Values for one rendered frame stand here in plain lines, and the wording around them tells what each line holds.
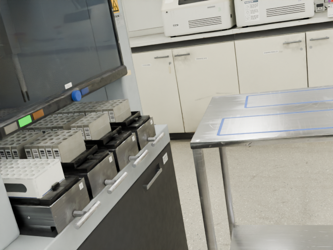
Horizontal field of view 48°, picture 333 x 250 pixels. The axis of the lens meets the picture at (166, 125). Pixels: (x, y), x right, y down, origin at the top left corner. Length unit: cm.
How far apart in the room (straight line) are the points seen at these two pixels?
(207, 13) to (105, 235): 225
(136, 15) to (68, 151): 298
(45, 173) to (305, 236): 100
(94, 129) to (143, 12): 282
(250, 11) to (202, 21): 37
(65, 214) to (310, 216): 152
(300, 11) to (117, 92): 186
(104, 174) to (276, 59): 215
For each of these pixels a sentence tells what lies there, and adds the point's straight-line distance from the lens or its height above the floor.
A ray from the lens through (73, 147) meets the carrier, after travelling 104.
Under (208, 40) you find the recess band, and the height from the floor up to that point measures 84.
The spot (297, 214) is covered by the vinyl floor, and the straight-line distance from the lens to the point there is 218.
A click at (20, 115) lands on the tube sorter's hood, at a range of 88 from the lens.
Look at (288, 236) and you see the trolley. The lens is 153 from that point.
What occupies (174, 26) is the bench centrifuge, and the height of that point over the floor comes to 99.
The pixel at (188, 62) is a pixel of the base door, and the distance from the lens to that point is 310.
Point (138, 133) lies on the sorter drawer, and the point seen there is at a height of 80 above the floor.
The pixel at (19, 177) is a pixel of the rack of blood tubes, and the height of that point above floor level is 86.
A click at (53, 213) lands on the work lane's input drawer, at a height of 79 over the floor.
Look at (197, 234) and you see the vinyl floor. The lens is 207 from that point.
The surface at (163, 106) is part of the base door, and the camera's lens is 327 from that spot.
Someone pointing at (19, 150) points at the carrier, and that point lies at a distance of 108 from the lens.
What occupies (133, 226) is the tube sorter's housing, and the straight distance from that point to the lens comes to 119.
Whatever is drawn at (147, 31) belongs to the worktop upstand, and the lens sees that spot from 385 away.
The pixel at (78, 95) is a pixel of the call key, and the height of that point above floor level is 98.
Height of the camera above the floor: 117
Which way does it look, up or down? 18 degrees down
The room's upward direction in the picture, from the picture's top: 10 degrees counter-clockwise
